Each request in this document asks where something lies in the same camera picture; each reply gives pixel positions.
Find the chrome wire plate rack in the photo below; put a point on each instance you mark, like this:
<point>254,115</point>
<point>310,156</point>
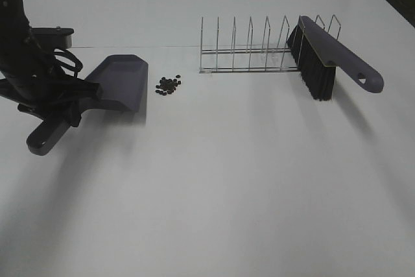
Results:
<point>229,49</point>

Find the pile of coffee beans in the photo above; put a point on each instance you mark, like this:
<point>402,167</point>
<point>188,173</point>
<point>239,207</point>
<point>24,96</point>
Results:
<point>168,86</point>

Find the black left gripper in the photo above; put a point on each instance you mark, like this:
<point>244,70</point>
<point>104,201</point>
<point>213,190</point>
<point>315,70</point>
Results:
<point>42,81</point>

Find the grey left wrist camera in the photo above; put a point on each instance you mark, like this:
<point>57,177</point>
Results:
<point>53,38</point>

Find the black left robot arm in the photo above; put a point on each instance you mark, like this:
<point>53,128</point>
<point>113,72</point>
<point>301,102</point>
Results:
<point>15,27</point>

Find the grey hand brush black bristles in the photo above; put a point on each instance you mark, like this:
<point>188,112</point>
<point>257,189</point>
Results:
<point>317,54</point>

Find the grey plastic dustpan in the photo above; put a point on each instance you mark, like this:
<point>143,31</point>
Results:
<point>123,80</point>

